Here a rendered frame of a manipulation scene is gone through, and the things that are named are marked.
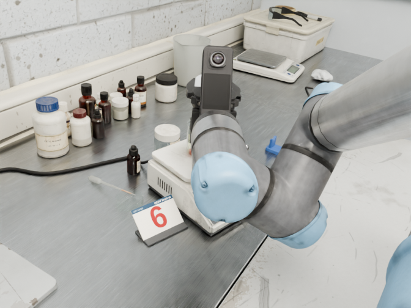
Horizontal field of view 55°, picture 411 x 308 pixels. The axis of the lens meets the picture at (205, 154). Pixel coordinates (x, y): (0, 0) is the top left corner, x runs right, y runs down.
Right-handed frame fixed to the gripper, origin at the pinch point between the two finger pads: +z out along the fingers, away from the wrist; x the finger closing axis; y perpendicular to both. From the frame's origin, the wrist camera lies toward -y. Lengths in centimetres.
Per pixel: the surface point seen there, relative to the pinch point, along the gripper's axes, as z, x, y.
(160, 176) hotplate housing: -4.7, -8.4, 20.2
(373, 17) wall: 111, 81, 7
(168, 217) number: -12.4, -6.3, 24.2
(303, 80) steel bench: 71, 42, 25
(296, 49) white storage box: 90, 43, 19
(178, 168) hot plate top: -6.5, -4.8, 17.1
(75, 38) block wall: 38, -34, 6
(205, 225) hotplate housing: -14.9, 0.5, 23.7
